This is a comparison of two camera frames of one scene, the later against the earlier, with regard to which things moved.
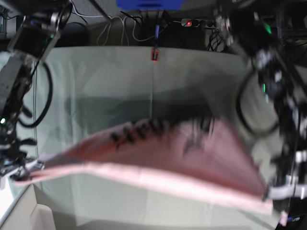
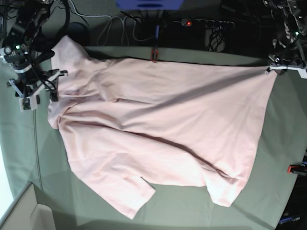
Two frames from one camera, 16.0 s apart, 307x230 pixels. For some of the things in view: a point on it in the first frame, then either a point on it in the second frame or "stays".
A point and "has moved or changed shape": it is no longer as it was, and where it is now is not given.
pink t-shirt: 199,159 has moved or changed shape
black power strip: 197,23 stays
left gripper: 19,167 to 32,86
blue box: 149,5 stays
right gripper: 281,191 to 279,63
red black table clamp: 155,53 stays
